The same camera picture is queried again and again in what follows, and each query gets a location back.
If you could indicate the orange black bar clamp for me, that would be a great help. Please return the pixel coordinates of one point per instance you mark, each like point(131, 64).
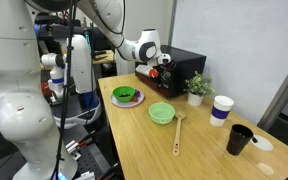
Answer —
point(85, 142)

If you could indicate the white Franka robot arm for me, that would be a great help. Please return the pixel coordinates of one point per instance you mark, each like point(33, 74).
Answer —
point(17, 83)

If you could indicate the light green colander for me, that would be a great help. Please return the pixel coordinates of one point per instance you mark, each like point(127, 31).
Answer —
point(161, 113)

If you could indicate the dark coffee beans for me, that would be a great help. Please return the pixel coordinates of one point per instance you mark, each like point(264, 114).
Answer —
point(124, 95)

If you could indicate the red toy strawberry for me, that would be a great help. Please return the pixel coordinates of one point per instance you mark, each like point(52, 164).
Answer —
point(134, 99)

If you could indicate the black microwave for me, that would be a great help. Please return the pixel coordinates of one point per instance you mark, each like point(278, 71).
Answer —
point(187, 66)

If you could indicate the wooden background desk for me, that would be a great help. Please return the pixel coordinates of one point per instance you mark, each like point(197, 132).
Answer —
point(107, 57)

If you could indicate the purple toy grapes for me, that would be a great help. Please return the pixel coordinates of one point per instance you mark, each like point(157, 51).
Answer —
point(137, 92)

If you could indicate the green plant in white pot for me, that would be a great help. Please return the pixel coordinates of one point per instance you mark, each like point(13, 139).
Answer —
point(195, 99)

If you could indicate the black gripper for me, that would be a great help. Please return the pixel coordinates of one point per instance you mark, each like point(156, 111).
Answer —
point(166, 67)

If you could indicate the pale lavender plate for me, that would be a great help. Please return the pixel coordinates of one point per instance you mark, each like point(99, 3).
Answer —
point(127, 104)

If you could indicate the green plastic bowl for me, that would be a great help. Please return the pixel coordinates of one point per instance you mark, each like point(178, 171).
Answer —
point(118, 94)

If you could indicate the grey metal beam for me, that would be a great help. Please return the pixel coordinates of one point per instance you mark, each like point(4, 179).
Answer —
point(280, 91)

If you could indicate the beige wooden spoon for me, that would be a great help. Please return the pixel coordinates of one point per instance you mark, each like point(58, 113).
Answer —
point(177, 133)

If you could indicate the white cup with purple band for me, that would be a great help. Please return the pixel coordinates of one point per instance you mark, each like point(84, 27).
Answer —
point(219, 118)

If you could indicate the white plate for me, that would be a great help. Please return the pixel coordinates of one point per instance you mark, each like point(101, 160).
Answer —
point(264, 144)

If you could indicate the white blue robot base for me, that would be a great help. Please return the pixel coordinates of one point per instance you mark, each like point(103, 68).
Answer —
point(80, 66)

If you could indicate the black perforated breadboard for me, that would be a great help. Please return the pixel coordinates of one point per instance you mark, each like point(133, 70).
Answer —
point(90, 163)

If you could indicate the black plastic cup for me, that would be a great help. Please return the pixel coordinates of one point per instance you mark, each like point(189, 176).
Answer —
point(237, 141)

